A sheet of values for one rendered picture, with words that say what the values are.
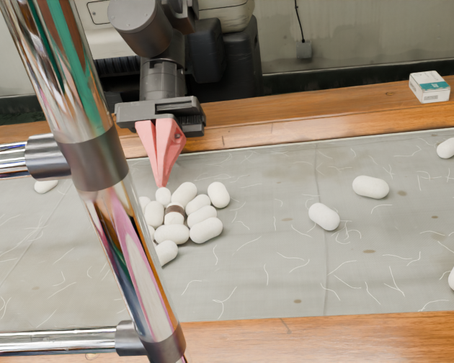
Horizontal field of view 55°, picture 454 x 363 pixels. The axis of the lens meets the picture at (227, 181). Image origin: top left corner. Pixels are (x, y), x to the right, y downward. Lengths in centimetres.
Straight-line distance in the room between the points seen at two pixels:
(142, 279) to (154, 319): 3
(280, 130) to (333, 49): 195
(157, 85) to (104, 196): 37
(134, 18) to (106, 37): 58
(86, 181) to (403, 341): 25
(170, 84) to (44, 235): 23
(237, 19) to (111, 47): 39
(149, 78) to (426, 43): 217
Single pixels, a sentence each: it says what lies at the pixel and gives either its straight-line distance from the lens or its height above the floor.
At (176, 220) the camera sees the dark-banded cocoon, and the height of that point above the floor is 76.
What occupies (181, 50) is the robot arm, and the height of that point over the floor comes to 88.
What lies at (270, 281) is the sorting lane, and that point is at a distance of 40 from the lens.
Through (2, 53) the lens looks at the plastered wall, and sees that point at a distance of 312.
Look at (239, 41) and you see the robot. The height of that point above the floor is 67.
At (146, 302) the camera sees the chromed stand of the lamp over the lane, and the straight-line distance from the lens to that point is 22.
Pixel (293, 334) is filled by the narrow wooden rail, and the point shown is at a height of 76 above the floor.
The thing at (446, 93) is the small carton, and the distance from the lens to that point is 64.
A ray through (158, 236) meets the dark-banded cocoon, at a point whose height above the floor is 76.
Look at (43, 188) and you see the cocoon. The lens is 62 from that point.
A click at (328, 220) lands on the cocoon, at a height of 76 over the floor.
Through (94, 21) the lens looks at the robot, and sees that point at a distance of 114.
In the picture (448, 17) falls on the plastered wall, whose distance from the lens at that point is 259.
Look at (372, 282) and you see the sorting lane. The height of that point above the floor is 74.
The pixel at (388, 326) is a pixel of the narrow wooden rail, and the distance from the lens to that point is 35.
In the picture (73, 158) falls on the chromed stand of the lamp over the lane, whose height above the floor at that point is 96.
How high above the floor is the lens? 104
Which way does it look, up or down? 34 degrees down
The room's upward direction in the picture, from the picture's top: 10 degrees counter-clockwise
